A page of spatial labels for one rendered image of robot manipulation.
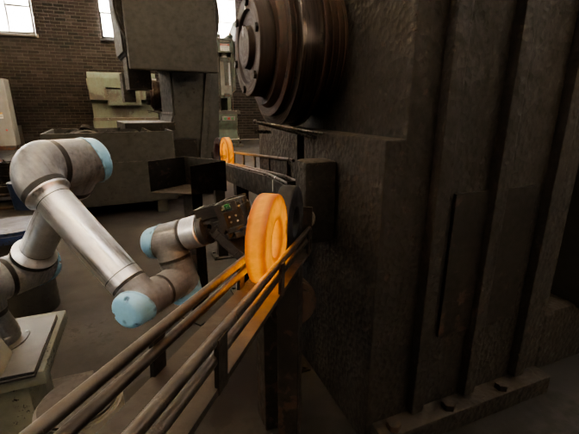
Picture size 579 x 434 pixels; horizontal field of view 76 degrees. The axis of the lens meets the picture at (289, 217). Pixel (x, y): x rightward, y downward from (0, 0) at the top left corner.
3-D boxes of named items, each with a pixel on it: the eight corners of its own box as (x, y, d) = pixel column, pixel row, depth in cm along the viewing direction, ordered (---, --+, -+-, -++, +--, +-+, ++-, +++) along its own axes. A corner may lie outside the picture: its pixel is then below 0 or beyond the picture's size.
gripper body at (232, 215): (236, 199, 77) (187, 213, 80) (250, 238, 78) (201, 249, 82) (249, 191, 84) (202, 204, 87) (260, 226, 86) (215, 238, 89)
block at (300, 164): (325, 232, 117) (326, 157, 111) (337, 241, 110) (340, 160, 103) (293, 237, 114) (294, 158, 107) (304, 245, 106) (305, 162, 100)
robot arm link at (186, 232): (185, 254, 83) (201, 242, 91) (202, 250, 82) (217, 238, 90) (172, 223, 82) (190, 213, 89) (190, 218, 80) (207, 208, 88)
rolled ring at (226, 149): (226, 177, 209) (232, 176, 210) (229, 151, 196) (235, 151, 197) (219, 157, 220) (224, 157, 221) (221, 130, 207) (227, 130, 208)
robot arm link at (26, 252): (-20, 277, 106) (39, 127, 84) (32, 259, 120) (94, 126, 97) (8, 307, 105) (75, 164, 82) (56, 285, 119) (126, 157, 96)
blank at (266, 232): (289, 189, 70) (271, 189, 71) (265, 200, 55) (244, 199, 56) (287, 269, 73) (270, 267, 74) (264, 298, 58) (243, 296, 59)
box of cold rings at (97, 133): (167, 192, 426) (160, 121, 403) (180, 210, 354) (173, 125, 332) (64, 202, 383) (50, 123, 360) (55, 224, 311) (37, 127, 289)
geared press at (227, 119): (234, 139, 1112) (230, 34, 1030) (255, 146, 920) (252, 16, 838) (195, 141, 1071) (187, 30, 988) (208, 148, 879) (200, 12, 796)
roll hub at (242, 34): (249, 97, 131) (246, 8, 123) (277, 95, 106) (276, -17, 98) (233, 97, 129) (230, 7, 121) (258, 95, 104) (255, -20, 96)
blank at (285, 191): (304, 182, 85) (289, 182, 86) (289, 189, 70) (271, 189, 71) (302, 248, 88) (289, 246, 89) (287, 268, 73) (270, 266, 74)
